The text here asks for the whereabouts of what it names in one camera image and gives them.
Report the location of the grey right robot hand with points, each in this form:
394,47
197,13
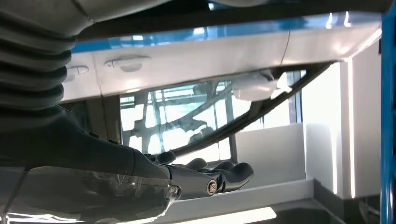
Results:
77,173

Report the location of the blue metal shelf rack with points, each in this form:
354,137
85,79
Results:
388,123

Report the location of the white car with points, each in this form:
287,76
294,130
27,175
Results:
185,61

